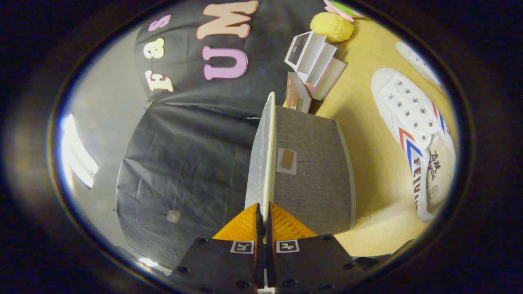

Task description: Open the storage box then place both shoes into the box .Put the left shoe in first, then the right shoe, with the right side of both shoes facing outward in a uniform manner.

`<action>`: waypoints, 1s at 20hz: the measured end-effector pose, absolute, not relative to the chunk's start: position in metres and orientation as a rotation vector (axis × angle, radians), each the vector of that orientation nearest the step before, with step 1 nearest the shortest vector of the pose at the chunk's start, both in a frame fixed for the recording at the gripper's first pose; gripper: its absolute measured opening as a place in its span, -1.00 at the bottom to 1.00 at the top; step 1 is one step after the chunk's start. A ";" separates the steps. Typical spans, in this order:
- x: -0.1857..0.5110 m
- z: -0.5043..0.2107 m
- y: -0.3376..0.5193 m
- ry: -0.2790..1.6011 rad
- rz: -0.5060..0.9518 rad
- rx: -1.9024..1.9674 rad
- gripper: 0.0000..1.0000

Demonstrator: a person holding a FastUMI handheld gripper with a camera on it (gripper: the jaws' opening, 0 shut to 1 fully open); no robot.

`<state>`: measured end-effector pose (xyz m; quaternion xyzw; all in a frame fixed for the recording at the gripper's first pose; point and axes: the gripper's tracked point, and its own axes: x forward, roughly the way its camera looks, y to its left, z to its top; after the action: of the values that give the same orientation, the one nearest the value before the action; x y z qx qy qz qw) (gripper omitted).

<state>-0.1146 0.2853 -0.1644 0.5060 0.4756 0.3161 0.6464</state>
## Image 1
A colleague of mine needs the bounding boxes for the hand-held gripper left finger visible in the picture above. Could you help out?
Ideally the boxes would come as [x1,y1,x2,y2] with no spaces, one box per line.
[168,203,263,294]

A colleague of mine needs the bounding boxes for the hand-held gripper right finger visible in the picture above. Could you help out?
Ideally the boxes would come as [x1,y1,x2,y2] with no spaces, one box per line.
[266,202,365,294]

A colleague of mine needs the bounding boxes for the grey fabric storage box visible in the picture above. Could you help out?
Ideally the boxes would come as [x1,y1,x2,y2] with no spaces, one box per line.
[270,105,357,236]

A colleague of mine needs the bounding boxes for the white striped canvas shoe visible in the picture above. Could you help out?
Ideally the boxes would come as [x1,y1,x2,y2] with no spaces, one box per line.
[395,41,447,95]
[371,68,456,223]

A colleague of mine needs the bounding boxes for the black backdrop cloth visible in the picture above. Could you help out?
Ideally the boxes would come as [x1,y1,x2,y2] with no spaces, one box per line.
[116,0,327,271]

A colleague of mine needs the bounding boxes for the brown cover book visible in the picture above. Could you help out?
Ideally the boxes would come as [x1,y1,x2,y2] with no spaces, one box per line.
[286,71,313,114]

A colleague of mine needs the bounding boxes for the pale pink edged book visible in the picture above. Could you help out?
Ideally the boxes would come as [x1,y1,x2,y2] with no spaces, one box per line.
[306,57,348,101]

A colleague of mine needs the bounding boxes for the plain white book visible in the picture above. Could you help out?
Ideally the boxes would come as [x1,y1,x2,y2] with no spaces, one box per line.
[298,43,337,86]

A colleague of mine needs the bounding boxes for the round yellow plush toy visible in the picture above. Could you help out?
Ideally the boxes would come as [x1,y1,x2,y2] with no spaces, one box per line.
[310,12,355,43]

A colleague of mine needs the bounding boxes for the pink and green plush toy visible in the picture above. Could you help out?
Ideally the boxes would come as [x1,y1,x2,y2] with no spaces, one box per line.
[323,0,365,23]

